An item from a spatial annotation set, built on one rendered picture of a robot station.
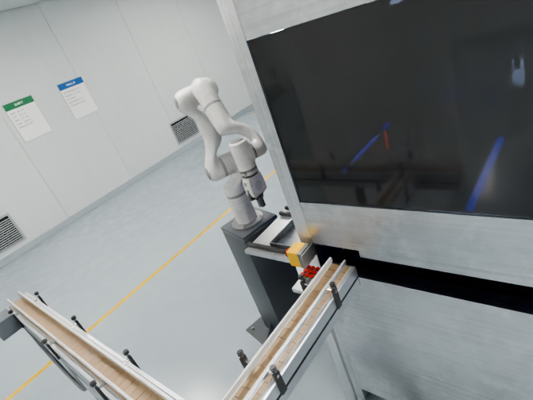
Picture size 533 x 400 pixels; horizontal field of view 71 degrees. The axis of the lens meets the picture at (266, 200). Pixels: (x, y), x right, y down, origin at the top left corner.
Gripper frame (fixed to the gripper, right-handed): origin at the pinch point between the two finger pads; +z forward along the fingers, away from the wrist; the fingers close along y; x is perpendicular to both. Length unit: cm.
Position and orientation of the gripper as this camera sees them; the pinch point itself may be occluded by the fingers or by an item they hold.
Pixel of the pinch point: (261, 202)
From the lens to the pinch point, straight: 174.6
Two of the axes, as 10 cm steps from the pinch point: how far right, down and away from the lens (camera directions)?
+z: 3.2, 8.5, 4.2
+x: -7.4, -0.4, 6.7
